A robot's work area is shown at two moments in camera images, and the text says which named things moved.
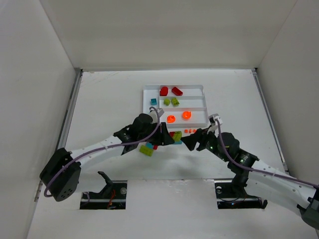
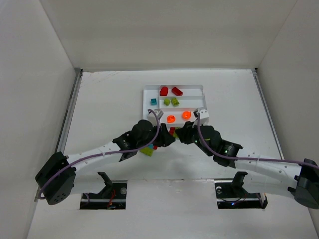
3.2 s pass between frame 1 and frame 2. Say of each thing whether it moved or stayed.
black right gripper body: moved
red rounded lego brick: stayed
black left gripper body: stayed
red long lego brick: stayed
